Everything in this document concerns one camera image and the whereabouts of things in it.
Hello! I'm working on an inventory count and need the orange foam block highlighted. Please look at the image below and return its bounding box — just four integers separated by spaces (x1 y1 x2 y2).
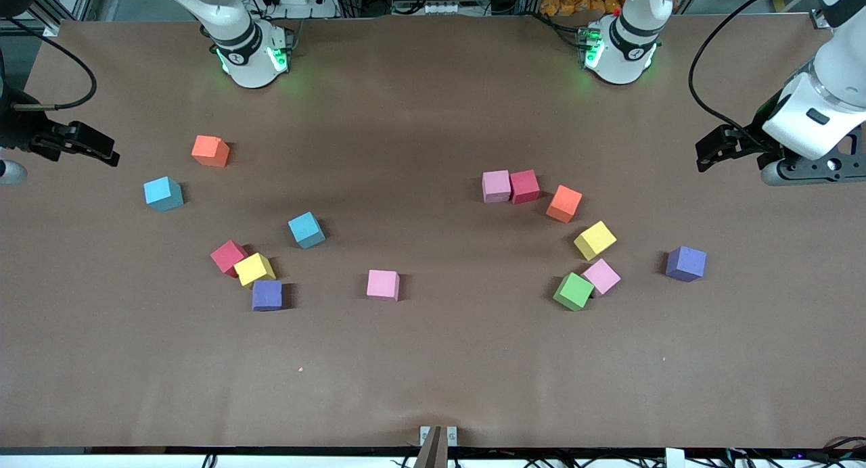
545 184 584 224
191 135 231 168

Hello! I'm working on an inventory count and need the red foam block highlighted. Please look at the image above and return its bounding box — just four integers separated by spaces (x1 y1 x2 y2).
210 239 250 278
509 169 541 206

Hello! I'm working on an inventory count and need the mauve pink foam block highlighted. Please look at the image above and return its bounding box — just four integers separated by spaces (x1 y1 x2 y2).
482 170 512 204

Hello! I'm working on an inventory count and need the blue foam block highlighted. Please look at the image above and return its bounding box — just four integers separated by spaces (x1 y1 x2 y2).
143 176 185 213
288 211 327 250

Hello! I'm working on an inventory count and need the purple foam block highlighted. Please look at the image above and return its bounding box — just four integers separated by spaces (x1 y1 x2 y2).
665 245 708 283
252 279 285 312

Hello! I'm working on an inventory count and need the yellow foam block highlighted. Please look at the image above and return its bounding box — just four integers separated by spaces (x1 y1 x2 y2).
233 252 277 287
573 220 618 262

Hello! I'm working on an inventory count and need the green foam block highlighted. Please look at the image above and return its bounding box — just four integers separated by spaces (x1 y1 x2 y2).
552 272 595 312

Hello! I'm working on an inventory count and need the paper table cover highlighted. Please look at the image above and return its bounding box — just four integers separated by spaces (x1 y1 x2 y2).
0 11 866 452

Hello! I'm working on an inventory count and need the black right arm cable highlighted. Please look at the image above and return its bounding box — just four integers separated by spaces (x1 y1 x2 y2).
0 15 97 112

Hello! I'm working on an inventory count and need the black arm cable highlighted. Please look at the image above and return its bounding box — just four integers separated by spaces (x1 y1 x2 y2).
688 0 816 147
0 15 97 112

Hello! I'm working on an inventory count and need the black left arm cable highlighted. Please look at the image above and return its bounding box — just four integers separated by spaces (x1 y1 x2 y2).
688 0 816 147

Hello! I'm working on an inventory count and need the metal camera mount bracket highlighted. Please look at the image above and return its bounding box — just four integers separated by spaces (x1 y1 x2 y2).
418 424 459 468

